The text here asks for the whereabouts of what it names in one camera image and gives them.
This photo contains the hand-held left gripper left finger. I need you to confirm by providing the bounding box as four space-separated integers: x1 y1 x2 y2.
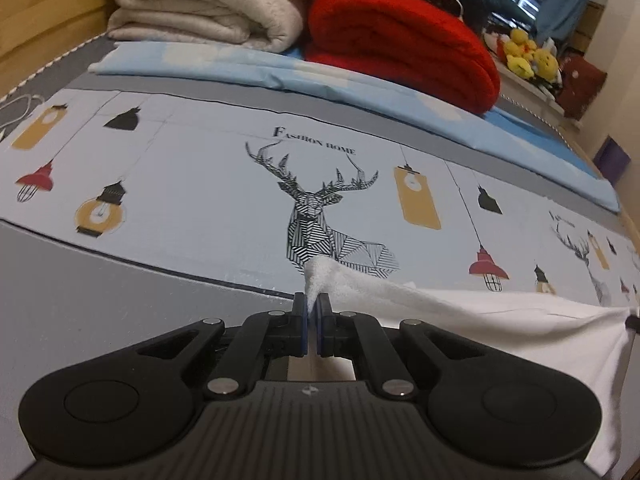
135 292 310 402

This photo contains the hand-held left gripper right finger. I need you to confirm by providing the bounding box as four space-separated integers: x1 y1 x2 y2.
315 293 482 402

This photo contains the small white garment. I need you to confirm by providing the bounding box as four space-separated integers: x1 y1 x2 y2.
287 257 640 480

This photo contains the purple box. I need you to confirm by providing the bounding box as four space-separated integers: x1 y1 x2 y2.
594 136 630 184

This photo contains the deer and lamp printed bedsheet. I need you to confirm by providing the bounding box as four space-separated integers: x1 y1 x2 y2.
0 35 640 480

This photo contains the brown cushion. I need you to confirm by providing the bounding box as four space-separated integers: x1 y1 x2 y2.
556 54 609 122

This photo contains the light blue folded sheet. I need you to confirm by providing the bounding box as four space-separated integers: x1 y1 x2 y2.
89 41 621 212

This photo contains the yellow plush toy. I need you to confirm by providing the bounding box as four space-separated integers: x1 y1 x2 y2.
504 28 538 57
533 46 561 82
506 55 535 80

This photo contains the red folded blanket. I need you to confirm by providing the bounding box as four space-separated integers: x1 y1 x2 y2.
302 0 502 115

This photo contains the blue curtain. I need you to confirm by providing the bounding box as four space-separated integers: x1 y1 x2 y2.
536 0 615 55

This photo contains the cream folded quilt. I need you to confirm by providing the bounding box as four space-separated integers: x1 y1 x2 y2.
106 0 327 54

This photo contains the white cable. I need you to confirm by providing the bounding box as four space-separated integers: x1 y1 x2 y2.
0 92 47 142

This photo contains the wooden bed frame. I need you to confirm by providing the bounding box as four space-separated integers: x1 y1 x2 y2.
0 0 121 102

